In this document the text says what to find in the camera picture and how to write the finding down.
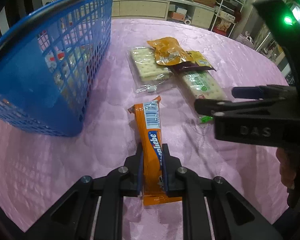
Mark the orange snack pouch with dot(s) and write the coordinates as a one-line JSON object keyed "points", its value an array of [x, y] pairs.
{"points": [[168, 52]]}

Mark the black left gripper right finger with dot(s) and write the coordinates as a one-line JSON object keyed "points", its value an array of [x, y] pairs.
{"points": [[172, 185]]}

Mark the person's right hand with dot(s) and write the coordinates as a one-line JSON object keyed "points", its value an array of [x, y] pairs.
{"points": [[287, 171]]}

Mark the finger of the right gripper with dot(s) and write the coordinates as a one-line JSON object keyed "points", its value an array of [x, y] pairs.
{"points": [[263, 92], [215, 107]]}

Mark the clear cracker pack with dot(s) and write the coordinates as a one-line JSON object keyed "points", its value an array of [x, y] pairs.
{"points": [[149, 77]]}

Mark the pink tablecloth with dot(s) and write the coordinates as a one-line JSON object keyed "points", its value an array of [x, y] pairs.
{"points": [[35, 170]]}

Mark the orange wafer bar wrapper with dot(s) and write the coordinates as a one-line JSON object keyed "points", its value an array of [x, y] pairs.
{"points": [[147, 117]]}

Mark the beige TV cabinet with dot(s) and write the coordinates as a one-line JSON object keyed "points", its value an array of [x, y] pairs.
{"points": [[200, 15]]}

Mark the purple snack packet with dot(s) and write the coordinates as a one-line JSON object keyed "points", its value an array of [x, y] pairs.
{"points": [[189, 67]]}

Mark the blue plastic basket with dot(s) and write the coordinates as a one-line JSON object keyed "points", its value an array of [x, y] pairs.
{"points": [[49, 61]]}

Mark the yellow small snack packet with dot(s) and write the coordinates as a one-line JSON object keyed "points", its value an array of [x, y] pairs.
{"points": [[199, 61]]}

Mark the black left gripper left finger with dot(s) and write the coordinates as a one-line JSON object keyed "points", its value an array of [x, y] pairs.
{"points": [[133, 183]]}

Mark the green label cracker pack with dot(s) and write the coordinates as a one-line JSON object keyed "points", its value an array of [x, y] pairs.
{"points": [[199, 85]]}

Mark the white metal shelf rack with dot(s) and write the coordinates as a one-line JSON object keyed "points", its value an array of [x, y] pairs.
{"points": [[227, 14]]}

